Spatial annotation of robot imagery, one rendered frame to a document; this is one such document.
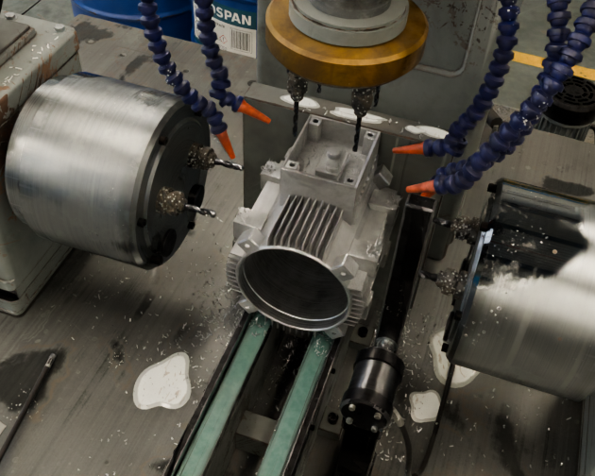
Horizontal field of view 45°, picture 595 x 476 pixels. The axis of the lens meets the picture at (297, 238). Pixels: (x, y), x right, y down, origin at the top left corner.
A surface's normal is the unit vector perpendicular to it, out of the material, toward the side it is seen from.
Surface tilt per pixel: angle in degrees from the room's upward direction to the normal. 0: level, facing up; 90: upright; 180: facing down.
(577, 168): 0
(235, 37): 89
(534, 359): 84
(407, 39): 0
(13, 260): 90
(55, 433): 0
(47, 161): 50
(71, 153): 43
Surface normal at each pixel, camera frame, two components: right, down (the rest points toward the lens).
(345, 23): 0.05, -0.68
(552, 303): -0.22, 0.09
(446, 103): -0.33, 0.68
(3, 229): 0.94, 0.27
